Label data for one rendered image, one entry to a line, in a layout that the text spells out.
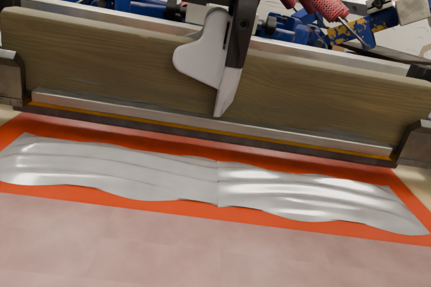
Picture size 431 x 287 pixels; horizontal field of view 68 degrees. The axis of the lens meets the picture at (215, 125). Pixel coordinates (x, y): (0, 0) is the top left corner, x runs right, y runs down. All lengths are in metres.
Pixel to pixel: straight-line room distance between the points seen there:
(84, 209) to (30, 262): 0.05
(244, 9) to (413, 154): 0.23
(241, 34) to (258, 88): 0.07
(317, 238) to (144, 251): 0.12
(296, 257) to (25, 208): 0.18
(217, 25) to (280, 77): 0.08
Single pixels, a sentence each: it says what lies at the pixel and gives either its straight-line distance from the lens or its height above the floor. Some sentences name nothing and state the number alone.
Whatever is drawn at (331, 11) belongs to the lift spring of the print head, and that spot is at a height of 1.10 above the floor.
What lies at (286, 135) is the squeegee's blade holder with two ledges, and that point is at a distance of 0.32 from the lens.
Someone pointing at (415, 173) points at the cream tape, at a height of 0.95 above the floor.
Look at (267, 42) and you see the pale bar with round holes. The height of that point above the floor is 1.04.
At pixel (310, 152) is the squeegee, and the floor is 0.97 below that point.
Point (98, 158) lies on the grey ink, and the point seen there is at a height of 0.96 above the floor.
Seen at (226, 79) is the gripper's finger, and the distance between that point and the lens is 0.27.
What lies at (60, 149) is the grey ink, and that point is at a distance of 0.30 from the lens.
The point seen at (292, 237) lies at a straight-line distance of 0.25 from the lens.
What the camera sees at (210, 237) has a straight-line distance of 0.23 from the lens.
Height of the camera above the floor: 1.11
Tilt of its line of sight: 23 degrees down
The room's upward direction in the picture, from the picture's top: 11 degrees clockwise
